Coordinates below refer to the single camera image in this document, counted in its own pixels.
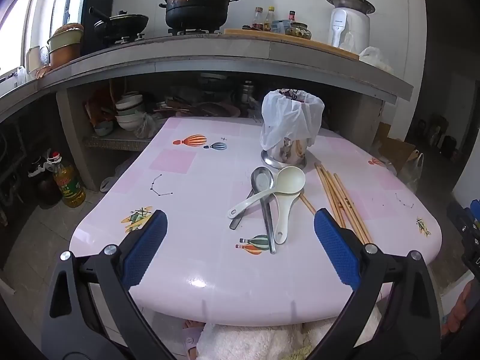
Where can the stacked basins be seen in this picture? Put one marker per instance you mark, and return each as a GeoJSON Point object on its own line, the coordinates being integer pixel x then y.
{"type": "Point", "coordinates": [65, 47]}

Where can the crumpled white plastic bag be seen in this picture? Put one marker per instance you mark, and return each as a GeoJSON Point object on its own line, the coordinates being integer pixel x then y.
{"type": "Point", "coordinates": [375, 59]}

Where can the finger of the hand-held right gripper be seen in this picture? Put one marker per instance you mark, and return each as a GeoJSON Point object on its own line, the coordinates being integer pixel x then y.
{"type": "Point", "coordinates": [459, 219]}

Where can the window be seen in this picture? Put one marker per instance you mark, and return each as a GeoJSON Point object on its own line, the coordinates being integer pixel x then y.
{"type": "Point", "coordinates": [15, 22]}

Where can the blue packet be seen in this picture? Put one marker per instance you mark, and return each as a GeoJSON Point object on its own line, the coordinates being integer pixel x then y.
{"type": "Point", "coordinates": [279, 26]}

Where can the pink slipper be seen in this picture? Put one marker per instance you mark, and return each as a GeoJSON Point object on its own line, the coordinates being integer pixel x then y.
{"type": "Point", "coordinates": [191, 339]}

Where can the thin plastic bag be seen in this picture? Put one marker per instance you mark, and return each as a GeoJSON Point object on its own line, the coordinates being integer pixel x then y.
{"type": "Point", "coordinates": [147, 126]}

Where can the white fleece robe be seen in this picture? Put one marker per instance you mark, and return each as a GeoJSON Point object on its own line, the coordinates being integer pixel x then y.
{"type": "Point", "coordinates": [262, 343]}

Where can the red cap sauce bottle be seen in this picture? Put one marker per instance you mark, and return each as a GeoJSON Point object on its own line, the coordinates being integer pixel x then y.
{"type": "Point", "coordinates": [291, 15]}

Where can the white plastic bag liner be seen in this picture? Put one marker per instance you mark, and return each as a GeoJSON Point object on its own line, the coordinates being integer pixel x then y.
{"type": "Point", "coordinates": [288, 120]}

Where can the steel utensil holder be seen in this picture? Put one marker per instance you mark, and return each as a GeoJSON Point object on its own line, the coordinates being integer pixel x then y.
{"type": "Point", "coordinates": [285, 154]}

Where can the person's right hand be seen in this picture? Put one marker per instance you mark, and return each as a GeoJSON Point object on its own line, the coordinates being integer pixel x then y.
{"type": "Point", "coordinates": [458, 313]}

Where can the black pot with steel lid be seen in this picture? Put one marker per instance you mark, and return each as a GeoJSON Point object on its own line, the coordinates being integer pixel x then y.
{"type": "Point", "coordinates": [198, 7]}

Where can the gas stove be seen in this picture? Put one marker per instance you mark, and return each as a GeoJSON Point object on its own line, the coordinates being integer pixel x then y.
{"type": "Point", "coordinates": [187, 32]}

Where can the black wok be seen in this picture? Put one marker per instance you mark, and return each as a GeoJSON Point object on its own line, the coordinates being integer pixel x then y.
{"type": "Point", "coordinates": [122, 22]}

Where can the dark cookware pile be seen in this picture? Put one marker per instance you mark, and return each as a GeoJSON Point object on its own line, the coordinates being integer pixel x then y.
{"type": "Point", "coordinates": [202, 105]}

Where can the black appliance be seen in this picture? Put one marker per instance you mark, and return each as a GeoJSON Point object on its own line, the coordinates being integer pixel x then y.
{"type": "Point", "coordinates": [98, 11]}

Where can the white kitchen appliance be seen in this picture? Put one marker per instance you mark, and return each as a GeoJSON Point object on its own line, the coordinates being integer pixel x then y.
{"type": "Point", "coordinates": [350, 22]}

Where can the brown cap sauce bottle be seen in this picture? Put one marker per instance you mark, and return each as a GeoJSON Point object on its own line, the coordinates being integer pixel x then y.
{"type": "Point", "coordinates": [257, 18]}

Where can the cardboard box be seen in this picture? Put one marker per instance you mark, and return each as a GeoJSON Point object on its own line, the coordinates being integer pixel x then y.
{"type": "Point", "coordinates": [397, 148]}

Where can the yellow cap sauce bottle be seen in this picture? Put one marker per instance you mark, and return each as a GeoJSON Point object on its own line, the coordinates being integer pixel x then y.
{"type": "Point", "coordinates": [269, 18]}

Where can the stack of bowls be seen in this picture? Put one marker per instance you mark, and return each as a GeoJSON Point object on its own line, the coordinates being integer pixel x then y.
{"type": "Point", "coordinates": [129, 112]}

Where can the cooking oil bottle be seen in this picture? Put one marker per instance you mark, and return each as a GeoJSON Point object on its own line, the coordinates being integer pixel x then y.
{"type": "Point", "coordinates": [70, 185]}

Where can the glass jar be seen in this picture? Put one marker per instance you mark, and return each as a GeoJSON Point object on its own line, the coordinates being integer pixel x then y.
{"type": "Point", "coordinates": [300, 31]}

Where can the clear plastic bag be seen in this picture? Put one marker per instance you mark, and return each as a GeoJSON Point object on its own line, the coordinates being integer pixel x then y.
{"type": "Point", "coordinates": [347, 42]}

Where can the steel containers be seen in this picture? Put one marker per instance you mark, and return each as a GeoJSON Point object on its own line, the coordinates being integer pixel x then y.
{"type": "Point", "coordinates": [247, 90]}

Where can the dark bag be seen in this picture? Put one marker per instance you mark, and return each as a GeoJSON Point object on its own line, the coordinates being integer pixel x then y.
{"type": "Point", "coordinates": [449, 146]}

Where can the wooden cutting board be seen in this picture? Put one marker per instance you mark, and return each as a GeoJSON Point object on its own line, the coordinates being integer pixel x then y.
{"type": "Point", "coordinates": [322, 47]}

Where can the dark furniture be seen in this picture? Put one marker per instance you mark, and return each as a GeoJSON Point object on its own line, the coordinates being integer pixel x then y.
{"type": "Point", "coordinates": [431, 131]}

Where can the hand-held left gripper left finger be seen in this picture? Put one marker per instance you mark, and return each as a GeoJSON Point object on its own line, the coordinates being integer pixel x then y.
{"type": "Point", "coordinates": [146, 247]}

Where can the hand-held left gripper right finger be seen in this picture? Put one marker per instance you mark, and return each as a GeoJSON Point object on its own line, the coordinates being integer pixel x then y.
{"type": "Point", "coordinates": [335, 247]}

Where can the bunch of wooden chopsticks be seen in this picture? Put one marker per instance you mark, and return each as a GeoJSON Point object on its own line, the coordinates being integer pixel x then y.
{"type": "Point", "coordinates": [339, 198]}

